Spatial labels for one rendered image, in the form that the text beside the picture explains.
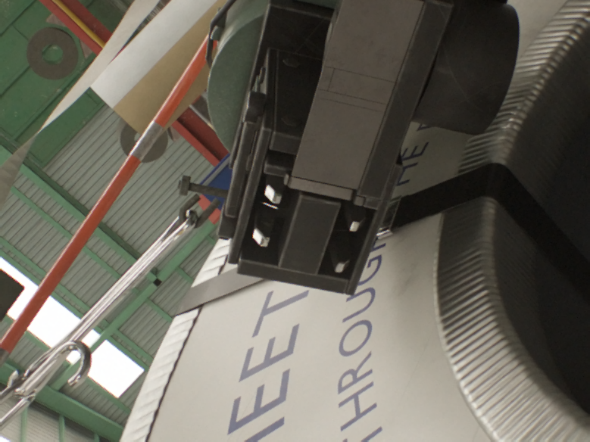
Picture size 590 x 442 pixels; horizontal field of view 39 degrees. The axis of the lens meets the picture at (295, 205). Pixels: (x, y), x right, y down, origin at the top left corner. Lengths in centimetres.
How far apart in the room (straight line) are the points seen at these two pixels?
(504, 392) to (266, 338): 24
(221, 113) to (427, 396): 26
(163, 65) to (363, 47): 463
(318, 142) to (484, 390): 15
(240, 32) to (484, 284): 24
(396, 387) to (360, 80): 17
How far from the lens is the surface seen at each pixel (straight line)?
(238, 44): 58
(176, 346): 72
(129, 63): 511
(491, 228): 52
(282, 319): 61
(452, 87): 45
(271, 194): 47
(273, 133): 46
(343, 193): 46
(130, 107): 504
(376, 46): 42
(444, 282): 50
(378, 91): 43
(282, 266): 49
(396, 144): 44
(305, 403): 52
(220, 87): 60
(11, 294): 150
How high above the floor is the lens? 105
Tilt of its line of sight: 1 degrees down
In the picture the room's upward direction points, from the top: 136 degrees counter-clockwise
